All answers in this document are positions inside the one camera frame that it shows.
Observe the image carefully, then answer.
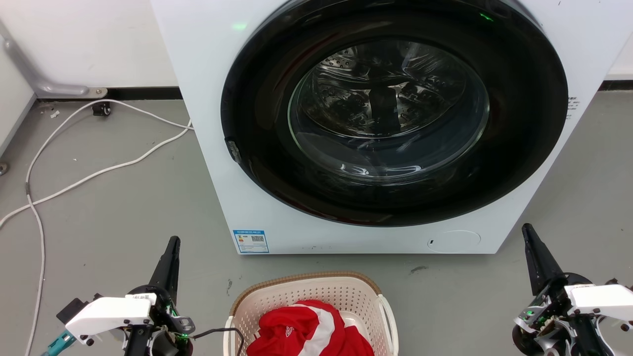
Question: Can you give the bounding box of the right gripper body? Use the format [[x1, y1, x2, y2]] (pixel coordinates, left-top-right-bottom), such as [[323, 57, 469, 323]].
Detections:
[[511, 272, 633, 356]]

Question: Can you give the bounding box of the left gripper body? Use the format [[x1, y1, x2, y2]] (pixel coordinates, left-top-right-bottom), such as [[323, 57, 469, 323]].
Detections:
[[65, 284, 196, 356]]

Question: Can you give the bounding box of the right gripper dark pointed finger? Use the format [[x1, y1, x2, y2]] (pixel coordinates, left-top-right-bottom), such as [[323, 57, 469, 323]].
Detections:
[[522, 223, 565, 296]]

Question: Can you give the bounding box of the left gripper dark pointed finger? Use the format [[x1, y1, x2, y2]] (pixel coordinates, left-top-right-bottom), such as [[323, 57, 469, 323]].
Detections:
[[148, 236, 181, 303]]

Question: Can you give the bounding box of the white basket with brown rim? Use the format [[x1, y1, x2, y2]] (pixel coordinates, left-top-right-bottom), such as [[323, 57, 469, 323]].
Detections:
[[223, 271, 399, 356]]

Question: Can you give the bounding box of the teal connector piece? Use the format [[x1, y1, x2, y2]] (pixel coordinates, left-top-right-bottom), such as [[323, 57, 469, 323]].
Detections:
[[41, 330, 78, 356]]

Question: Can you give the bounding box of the round white filter cover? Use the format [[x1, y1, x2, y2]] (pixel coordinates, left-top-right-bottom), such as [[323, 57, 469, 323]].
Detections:
[[427, 230, 482, 254]]

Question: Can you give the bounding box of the blue energy label sticker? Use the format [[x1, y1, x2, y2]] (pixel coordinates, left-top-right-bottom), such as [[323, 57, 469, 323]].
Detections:
[[233, 229, 270, 254]]

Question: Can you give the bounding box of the black round washer door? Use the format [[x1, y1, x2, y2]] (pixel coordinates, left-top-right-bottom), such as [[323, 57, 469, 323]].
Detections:
[[221, 0, 569, 227]]

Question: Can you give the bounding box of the red and white garment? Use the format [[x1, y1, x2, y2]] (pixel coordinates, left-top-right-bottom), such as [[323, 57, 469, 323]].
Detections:
[[246, 299, 375, 356]]

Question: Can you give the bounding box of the white front-load washing machine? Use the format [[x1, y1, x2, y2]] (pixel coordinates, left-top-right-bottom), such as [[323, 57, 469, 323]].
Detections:
[[150, 0, 633, 255]]

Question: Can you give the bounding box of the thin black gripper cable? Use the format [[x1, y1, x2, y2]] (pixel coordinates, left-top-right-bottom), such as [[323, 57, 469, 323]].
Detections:
[[190, 327, 246, 356]]

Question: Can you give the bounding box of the long white floor cable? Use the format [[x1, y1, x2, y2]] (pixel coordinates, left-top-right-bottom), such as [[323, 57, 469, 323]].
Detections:
[[23, 99, 194, 356]]

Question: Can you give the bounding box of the grey wall pipe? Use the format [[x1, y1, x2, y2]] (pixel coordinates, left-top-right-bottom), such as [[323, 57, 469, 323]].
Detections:
[[0, 22, 108, 98]]

